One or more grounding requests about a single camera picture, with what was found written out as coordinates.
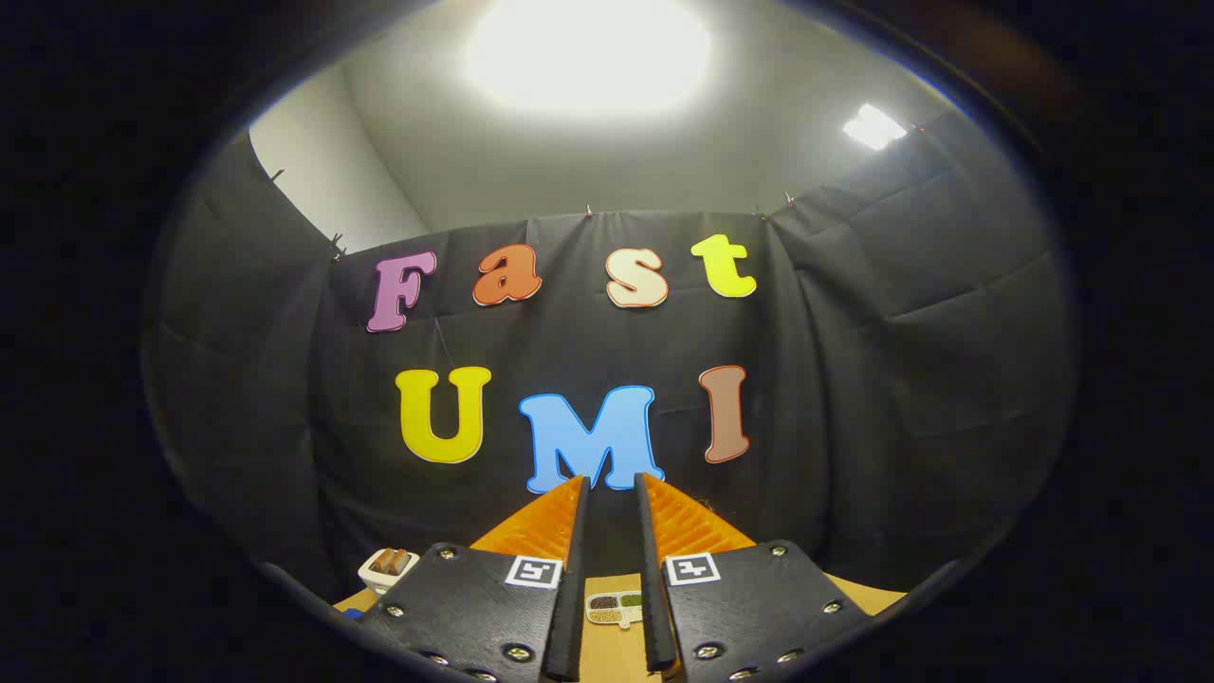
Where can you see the yellow beans portion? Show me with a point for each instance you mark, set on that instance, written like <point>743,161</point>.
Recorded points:
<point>604,617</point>

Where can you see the brown toast slice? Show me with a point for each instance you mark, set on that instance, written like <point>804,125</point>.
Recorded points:
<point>383,563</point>
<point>401,560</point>

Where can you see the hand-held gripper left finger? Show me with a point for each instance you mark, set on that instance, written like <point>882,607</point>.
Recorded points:
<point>569,588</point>

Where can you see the dark beans portion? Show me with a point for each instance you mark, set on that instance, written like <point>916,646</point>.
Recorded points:
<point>603,601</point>

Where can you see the small rectangular ceiling light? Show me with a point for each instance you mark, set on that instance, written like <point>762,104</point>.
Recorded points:
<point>873,126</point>

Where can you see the cream toaster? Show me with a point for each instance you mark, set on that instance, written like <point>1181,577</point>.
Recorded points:
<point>379,581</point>

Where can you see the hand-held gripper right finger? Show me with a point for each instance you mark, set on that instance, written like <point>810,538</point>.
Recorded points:
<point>652,588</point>

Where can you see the white divided dish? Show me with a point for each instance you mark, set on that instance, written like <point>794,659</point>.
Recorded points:
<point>626,612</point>

